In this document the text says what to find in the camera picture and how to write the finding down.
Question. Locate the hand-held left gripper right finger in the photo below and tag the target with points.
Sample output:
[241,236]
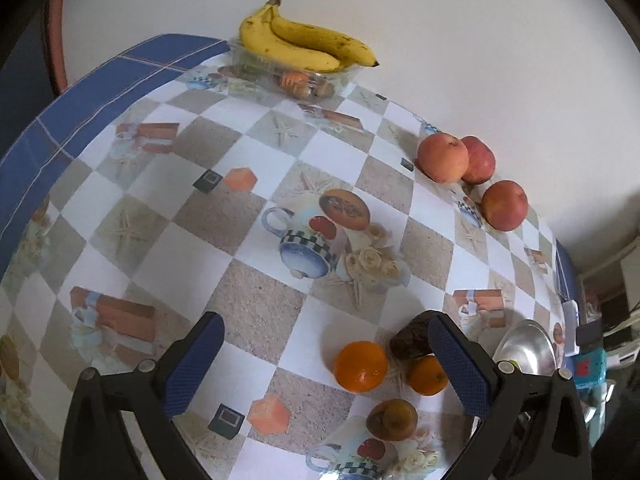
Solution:
[457,360]

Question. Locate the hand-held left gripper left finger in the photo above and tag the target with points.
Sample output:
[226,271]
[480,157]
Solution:
[192,360]

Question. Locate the orange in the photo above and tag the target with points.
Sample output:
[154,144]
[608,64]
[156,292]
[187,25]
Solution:
[361,366]
[425,376]

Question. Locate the dark brown avocado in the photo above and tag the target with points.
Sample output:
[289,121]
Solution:
[407,342]

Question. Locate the round steel basin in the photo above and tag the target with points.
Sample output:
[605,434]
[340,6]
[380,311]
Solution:
[527,345]

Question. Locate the yellow brown round fruit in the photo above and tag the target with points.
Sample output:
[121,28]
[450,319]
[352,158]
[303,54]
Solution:
[391,420]

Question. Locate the white power strip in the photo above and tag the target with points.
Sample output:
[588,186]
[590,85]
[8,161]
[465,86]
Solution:
[570,320]

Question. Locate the teal plastic box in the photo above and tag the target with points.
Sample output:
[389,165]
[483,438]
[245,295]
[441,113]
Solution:
[589,367]

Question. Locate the black power adapter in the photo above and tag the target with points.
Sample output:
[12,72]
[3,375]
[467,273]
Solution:
[589,334]

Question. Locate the pale red apple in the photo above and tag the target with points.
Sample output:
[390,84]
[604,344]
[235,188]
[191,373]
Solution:
[442,157]

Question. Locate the clear plastic container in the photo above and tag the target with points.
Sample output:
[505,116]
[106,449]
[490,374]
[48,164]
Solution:
[260,73]

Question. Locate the small orange brown items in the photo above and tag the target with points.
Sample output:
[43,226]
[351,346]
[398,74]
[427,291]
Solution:
[295,81]

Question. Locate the yellow banana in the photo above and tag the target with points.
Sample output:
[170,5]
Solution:
[325,40]
[270,46]

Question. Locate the orange chair back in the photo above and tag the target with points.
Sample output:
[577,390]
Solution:
[55,50]

